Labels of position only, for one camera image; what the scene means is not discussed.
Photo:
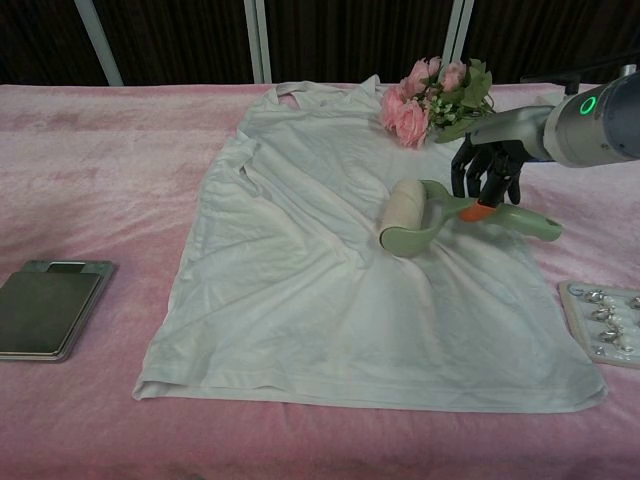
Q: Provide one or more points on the right robot hand grey black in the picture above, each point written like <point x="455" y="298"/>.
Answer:
<point x="505" y="135"/>

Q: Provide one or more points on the white frame post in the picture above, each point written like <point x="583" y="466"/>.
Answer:
<point x="459" y="35"/>
<point x="260" y="40"/>
<point x="100" y="40"/>

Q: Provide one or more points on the pink artificial flower bouquet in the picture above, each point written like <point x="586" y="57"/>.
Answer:
<point x="415" y="112"/>

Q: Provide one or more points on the pink fleece table cloth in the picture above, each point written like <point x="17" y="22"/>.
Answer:
<point x="100" y="190"/>

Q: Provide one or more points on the white tank top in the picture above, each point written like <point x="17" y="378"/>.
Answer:
<point x="325" y="310"/>

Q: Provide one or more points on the silver kitchen scale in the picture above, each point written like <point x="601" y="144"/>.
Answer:
<point x="45" y="315"/>

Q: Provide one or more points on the tray of metal clips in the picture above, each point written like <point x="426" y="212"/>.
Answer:
<point x="605" y="325"/>

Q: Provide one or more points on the green lint roller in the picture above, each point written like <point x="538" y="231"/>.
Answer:
<point x="405" y="210"/>

